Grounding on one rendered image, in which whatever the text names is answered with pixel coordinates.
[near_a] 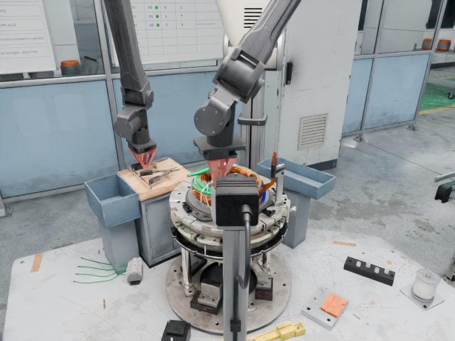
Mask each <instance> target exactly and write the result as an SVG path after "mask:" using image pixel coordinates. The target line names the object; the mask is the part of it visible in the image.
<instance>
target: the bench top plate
mask: <svg viewBox="0 0 455 341"><path fill-rule="evenodd" d="M333 241H337V242H347V243H353V244H356V246H343V245H338V244H333ZM271 252H273V253H274V254H275V255H276V256H277V257H278V258H279V259H280V260H281V261H282V262H283V263H284V264H285V266H286V268H287V269H288V272H289V274H290V278H291V284H292V288H291V294H290V299H289V301H288V304H287V305H286V307H285V308H284V310H283V311H282V312H281V313H280V314H279V315H278V316H277V317H276V318H275V319H274V320H273V321H271V322H269V323H268V324H266V325H264V326H262V327H260V328H257V329H254V330H251V331H248V332H247V337H246V339H248V338H252V337H253V336H257V335H259V334H262V333H265V332H268V331H270V330H273V329H276V326H277V325H280V324H281V323H285V322H287V321H290V322H291V323H293V324H294V323H297V322H300V321H301V323H302V324H303V325H304V326H305V328H306V331H305V334H303V335H300V336H298V337H295V336H294V337H292V338H289V339H286V340H283V341H455V289H454V288H453V287H452V286H450V285H449V284H447V283H446V282H444V281H443V280H441V281H440V283H439V284H437V289H436V291H435V292H436V293H438V294H439V295H440V296H442V297H443V298H445V301H444V302H442V303H441V304H439V305H437V306H434V307H433V308H431V309H429V310H428V311H424V310H422V309H421V308H420V307H419V306H418V305H417V304H415V303H414V302H412V301H411V300H410V299H409V298H408V297H407V296H405V295H404V294H402V293H401V292H400V290H399V289H400V288H402V287H404V286H406V285H409V284H411V283H413V282H414V280H415V278H416V271H417V270H418V269H425V268H424V267H422V266H421V265H419V264H418V263H417V262H415V261H414V260H412V259H411V258H410V257H408V256H406V255H405V254H404V253H402V252H400V251H399V250H398V249H397V248H395V247H393V246H392V245H391V244H389V243H388V242H386V241H385V240H383V239H382V238H380V237H377V236H373V235H361V234H356V233H344V232H338V231H326V230H319V229H308V228H307V232H306V238H305V240H304V241H303V242H302V243H300V244H299V245H298V246H297V247H296V248H294V249H292V248H290V247H288V246H286V245H284V244H283V243H280V244H279V245H277V246H276V247H275V248H274V249H272V250H271ZM291 254H292V255H291ZM347 256H350V257H352V258H356V259H358V260H362V261H364V262H369V263H370V264H373V265H376V266H379V267H382V268H385V269H389V270H391V271H395V278H394V281H393V286H392V287H391V286H388V285H386V284H383V283H380V282H378V281H375V280H372V279H369V278H367V277H363V276H361V275H358V274H355V273H352V272H350V271H346V270H344V269H343V267H344V264H345V261H346V259H347ZM395 256H396V257H395ZM400 256H405V257H406V259H404V258H401V257H400ZM79 257H82V258H86V259H89V260H85V259H82V258H79ZM178 257H179V256H177V257H175V258H172V259H171V260H168V261H166V262H164V263H162V264H160V265H157V266H155V267H152V268H151V269H149V267H148V266H147V264H146V263H145V262H144V261H143V260H142V263H143V272H142V280H141V281H140V284H139V285H137V286H130V285H129V282H128V281H127V272H125V273H122V274H125V275H119V276H118V277H116V276H117V274H116V273H115V271H114V270H109V271H105V270H101V269H113V268H112V266H111V265H105V264H102V263H107V264H110V263H109V261H108V259H107V258H106V256H105V252H104V246H103V242H102V238H97V239H94V240H89V241H87V242H82V243H79V244H74V245H71V246H66V247H63V248H58V249H55V250H50V251H47V252H44V253H43V257H42V260H41V265H40V267H39V271H37V272H32V273H30V270H31V268H32V265H33V261H34V259H35V254H34V255H31V256H27V257H24V258H19V259H17V260H14V263H13V265H12V274H11V279H10V285H9V295H8V300H7V310H6V316H5V325H4V331H3V341H160V340H161V338H162V337H161V336H163V332H164V330H165V326H166V324H167V321H170V319H172V320H179V321H184V320H183V319H182V318H181V317H180V316H179V315H178V314H177V313H176V312H175V311H174V310H173V309H172V307H171V305H170V304H169V301H168V300H167V295H166V291H165V281H166V277H167V273H168V271H169V269H170V267H171V265H172V264H173V263H174V262H175V260H176V259H177V258H178ZM382 257H383V258H382ZM90 260H94V261H97V262H101V263H97V262H93V261H90ZM387 260H389V261H391V262H392V265H388V264H387ZM395 263H396V264H395ZM404 265H405V266H404ZM411 265H412V266H411ZM77 266H83V267H77ZM88 267H95V268H99V269H94V268H88ZM400 267H401V268H400ZM398 271H399V272H398ZM74 273H82V274H92V275H77V274H74ZM113 273H115V274H114V275H111V274H113ZM411 274H412V275H411ZM93 275H99V276H107V275H111V276H108V277H98V276H93ZM299 275H300V276H301V277H300V276H299ZM114 277H116V278H114ZM112 278H114V279H113V280H110V281H104V280H109V279H112ZM73 281H79V282H95V281H102V282H97V283H77V282H73ZM320 285H321V286H324V287H325V288H328V289H329V290H332V291H333V292H336V293H337V294H340V295H341V296H344V297H346V298H348V299H349V302H348V305H347V306H346V307H345V310H344V311H343V312H342V314H341V316H340V317H339V319H338V321H337V322H336V323H335V325H334V327H333V328H332V330H331V331H330V330H328V329H326V328H325V327H322V326H321V325H319V324H318V323H316V322H314V321H312V320H311V319H309V318H307V317H305V316H304V315H302V314H301V309H302V308H303V307H304V305H305V304H306V302H307V301H308V300H309V299H310V298H311V296H312V295H313V293H314V292H315V291H316V290H317V288H318V287H319V286H320ZM371 301H373V302H375V304H374V305H371V304H370V302H371ZM363 303H364V304H365V305H364V304H363ZM367 307H368V308H367ZM367 324H368V325H367ZM190 325H191V324H190ZM190 328H191V337H190V341H222V339H223V334H220V333H215V332H209V331H206V330H203V329H200V328H197V327H195V326H193V325H191V327H190ZM159 333H160V334H159ZM160 335H161V336H160Z"/></svg>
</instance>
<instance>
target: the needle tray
mask: <svg viewBox="0 0 455 341"><path fill-rule="evenodd" d="M276 158H277V165H278V164H284V181H283V190H282V191H283V192H284V195H286V196H287V199H288V200H290V208H292V206H296V213H295V216H293V215H291V212H290V213H289V218H288V229H287V233H286V236H285V238H283V240H282V242H281V243H283V244H284V245H286V246H288V247H290V248H292V249H294V248H296V247H297V246H298V245H299V244H300V243H302V242H303V241H304V240H305V238H306V232H307V222H308V216H309V205H310V200H311V198H313V199H315V200H318V199H320V198H321V197H322V196H324V195H326V194H327V193H328V192H330V191H331V190H333V189H334V186H335V181H336V176H333V175H329V174H327V173H324V172H322V171H319V170H316V169H313V168H310V167H308V166H304V165H302V164H298V163H296V162H293V161H290V160H287V159H284V158H281V157H279V156H277V157H276ZM271 165H272V157H271V158H268V159H267V160H264V161H263V162H260V163H258V164H257V170H256V173H257V174H258V175H261V176H263V177H266V178H268V179H270V180H271V179H272V178H271V177H270V175H271Z"/></svg>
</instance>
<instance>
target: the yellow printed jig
mask: <svg viewBox="0 0 455 341"><path fill-rule="evenodd" d="M305 331H306V328H305V326H304V325H303V324H302V323H301V321H300V322H297V323H294V324H293V323H291V322H290V321H287V322H285V323H281V324H280V325H277V326H276V329H273V330H270V331H268V332H265V333H262V334H259V335H257V336H253V337H252V338H248V339H246V341H273V340H277V339H278V338H279V339H280V340H281V341H283V340H286V339H289V338H292V337H294V336H295V337H298V336H300V335H303V334H305Z"/></svg>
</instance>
